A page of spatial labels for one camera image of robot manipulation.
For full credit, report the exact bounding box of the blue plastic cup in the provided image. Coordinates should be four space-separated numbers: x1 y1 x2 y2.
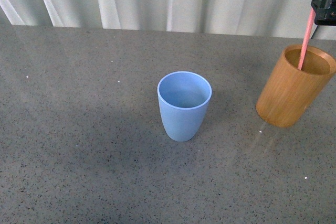
157 71 212 142

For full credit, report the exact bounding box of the pink chopstick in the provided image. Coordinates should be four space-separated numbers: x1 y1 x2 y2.
297 8 315 70

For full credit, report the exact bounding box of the bamboo chopstick holder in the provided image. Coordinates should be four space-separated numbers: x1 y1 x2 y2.
256 44 335 127

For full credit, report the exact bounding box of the white pleated curtain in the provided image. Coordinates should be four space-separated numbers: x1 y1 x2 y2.
0 0 336 40

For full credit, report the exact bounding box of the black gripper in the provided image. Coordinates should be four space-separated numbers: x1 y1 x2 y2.
311 0 335 25

